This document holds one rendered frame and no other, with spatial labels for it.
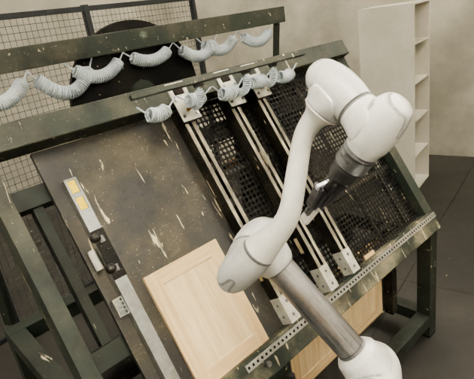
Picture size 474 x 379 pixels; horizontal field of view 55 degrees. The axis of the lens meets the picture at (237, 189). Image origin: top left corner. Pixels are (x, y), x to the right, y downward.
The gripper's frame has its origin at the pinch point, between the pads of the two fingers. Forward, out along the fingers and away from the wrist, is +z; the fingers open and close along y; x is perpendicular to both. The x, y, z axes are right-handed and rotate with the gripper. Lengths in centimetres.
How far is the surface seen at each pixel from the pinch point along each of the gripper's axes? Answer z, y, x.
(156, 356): 79, 25, 2
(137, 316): 74, 28, -13
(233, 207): 59, -24, -44
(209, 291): 75, -5, -16
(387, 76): 106, -335, -211
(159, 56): 53, -25, -144
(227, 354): 84, -5, 9
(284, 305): 75, -35, 0
